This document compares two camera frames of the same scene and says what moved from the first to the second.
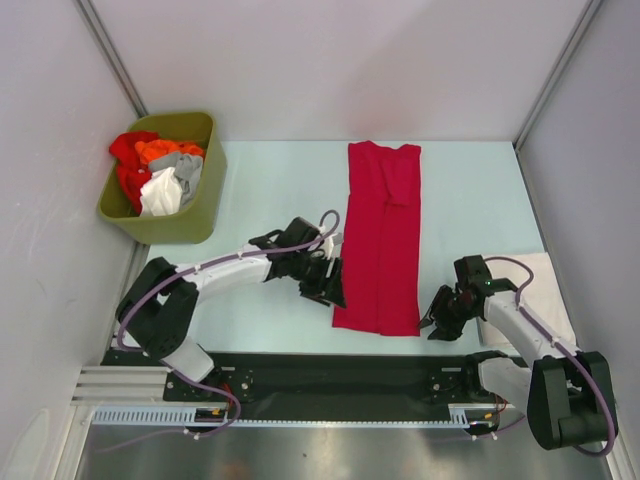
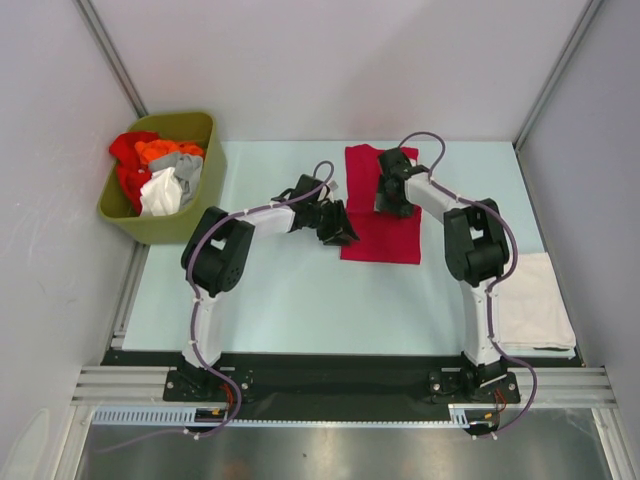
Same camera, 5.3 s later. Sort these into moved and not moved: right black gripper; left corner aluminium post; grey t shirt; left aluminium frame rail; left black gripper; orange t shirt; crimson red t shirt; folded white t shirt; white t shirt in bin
Moved: crimson red t shirt; left black gripper; right black gripper
Not moved: grey t shirt; left corner aluminium post; white t shirt in bin; left aluminium frame rail; orange t shirt; folded white t shirt
